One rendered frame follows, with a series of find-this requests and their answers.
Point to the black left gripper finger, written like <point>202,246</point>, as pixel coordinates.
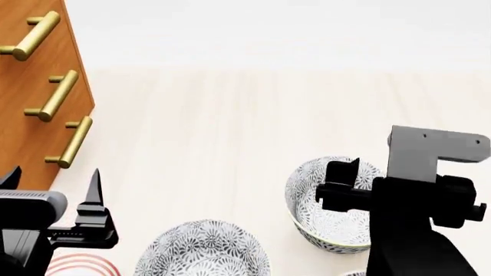
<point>94,201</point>
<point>12,179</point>

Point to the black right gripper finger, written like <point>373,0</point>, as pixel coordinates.
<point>341,172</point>
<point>454,201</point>

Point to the black white patterned bowl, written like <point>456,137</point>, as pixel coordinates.
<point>333,227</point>
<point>354,273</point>
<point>203,250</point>

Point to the red striped white plate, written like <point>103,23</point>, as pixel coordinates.
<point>82,266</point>

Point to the wooden drawer cabinet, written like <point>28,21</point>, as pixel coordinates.
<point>23,115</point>

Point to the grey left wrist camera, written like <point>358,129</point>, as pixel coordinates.
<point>30,207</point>

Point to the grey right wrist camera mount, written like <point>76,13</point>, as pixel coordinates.
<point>412,152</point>

